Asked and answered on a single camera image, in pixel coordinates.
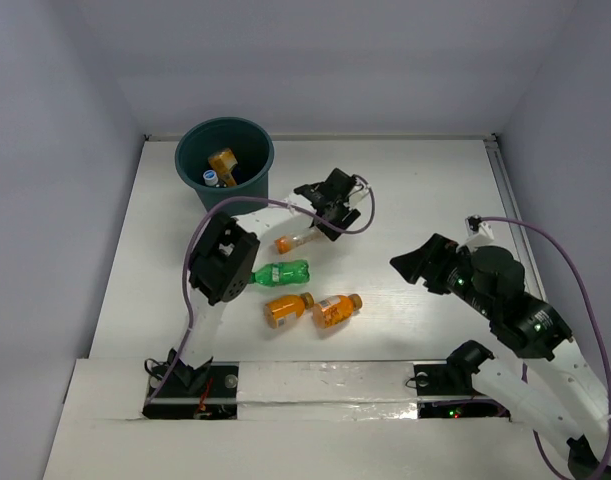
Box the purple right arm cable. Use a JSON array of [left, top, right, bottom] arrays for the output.
[[477, 215, 611, 479]]

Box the dark teal plastic bin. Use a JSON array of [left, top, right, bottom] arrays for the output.
[[174, 116, 276, 216]]

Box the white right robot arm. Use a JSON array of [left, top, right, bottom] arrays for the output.
[[390, 234, 611, 479]]

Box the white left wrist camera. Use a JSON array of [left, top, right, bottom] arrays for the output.
[[347, 175, 371, 208]]

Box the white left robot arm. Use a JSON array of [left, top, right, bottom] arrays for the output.
[[144, 169, 374, 395]]

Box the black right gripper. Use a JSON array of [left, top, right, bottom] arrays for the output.
[[389, 230, 497, 317]]

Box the orange blue label bottle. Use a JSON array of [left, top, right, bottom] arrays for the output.
[[208, 148, 238, 187]]

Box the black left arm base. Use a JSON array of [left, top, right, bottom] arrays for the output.
[[142, 349, 239, 420]]

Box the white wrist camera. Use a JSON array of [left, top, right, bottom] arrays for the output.
[[458, 215, 495, 253], [347, 175, 371, 208]]

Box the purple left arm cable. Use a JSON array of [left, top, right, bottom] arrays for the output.
[[144, 174, 377, 406]]

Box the small orange patterned bottle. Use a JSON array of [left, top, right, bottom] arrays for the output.
[[312, 294, 363, 329]]

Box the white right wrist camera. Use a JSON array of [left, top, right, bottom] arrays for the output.
[[458, 215, 495, 253]]

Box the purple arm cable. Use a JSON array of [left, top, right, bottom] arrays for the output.
[[477, 215, 611, 479], [144, 174, 377, 406]]

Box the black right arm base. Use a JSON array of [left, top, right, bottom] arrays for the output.
[[405, 340, 510, 419]]

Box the long orange label bottle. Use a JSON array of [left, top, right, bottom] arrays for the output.
[[274, 227, 322, 255]]

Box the clear plastic bottle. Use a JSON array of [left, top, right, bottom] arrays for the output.
[[202, 169, 227, 188]]

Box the green plastic bottle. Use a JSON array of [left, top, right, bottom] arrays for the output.
[[250, 260, 310, 287]]

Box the small orange juice bottle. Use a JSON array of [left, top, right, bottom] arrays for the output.
[[264, 292, 314, 329]]

